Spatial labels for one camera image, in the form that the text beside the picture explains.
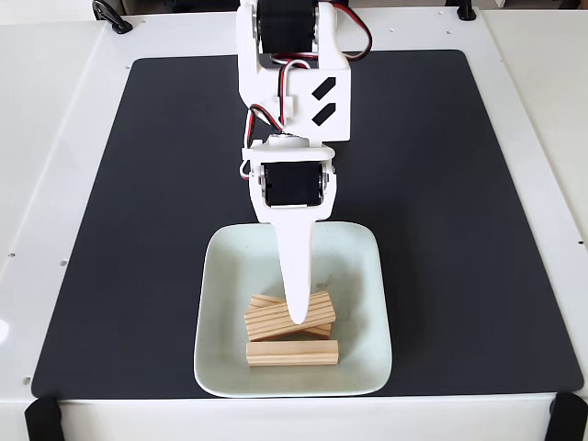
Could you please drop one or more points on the grooved wooden block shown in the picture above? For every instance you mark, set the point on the grooved wooden block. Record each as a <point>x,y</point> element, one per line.
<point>294,353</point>
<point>268,321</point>
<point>264,301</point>

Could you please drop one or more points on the pale green square plate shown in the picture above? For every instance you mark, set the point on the pale green square plate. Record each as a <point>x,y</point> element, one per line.
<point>358,376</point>

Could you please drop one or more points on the black rubber mat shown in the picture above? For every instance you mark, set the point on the black rubber mat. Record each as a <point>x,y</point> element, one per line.
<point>138,229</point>

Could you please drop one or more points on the black table clamp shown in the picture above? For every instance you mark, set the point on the black table clamp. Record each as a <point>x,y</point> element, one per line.
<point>112,18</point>
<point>466,11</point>

